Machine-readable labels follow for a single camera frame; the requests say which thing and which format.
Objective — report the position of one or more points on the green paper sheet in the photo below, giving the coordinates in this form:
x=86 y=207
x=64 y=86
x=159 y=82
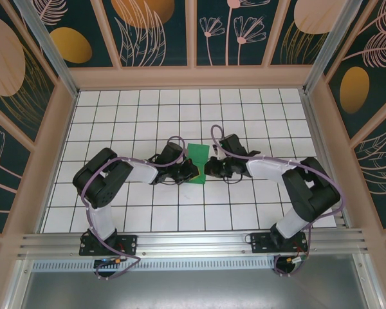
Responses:
x=197 y=153

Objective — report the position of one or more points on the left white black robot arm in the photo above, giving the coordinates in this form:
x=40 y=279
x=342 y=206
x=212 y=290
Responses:
x=96 y=186

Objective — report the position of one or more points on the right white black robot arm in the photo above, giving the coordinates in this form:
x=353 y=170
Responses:
x=312 y=193

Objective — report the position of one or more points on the small white yellow connector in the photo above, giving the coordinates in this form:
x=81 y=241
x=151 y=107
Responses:
x=297 y=259

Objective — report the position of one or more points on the small black adapter board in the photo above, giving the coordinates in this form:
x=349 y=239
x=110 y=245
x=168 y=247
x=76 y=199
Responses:
x=104 y=262

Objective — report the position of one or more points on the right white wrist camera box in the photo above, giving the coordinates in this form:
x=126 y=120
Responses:
x=216 y=149

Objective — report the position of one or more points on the long aluminium mounting rail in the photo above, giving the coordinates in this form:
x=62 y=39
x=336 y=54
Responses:
x=193 y=241

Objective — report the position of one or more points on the aluminium side rail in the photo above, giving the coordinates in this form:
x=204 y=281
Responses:
x=314 y=128

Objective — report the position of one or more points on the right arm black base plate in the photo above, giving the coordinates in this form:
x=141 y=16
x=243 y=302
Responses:
x=260 y=243

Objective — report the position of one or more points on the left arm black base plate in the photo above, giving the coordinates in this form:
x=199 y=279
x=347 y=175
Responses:
x=128 y=244

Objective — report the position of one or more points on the aluminium frame post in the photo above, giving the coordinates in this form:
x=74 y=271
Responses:
x=313 y=80
x=70 y=84

